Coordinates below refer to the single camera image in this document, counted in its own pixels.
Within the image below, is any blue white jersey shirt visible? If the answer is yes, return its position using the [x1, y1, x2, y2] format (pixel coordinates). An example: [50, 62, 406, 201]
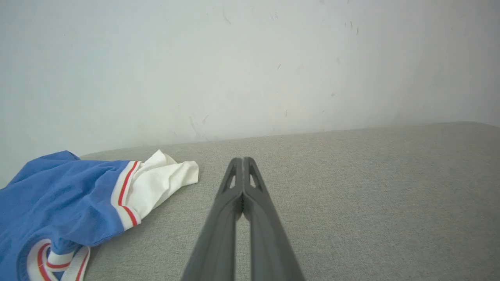
[0, 149, 200, 281]

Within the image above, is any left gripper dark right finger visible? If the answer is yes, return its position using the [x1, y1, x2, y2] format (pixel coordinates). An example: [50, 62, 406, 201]
[243, 157, 306, 281]

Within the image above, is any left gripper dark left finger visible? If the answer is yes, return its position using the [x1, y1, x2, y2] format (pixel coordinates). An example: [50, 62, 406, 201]
[181, 157, 244, 281]

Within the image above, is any grey fabric sofa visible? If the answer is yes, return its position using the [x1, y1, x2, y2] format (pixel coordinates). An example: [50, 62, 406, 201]
[78, 121, 500, 281]

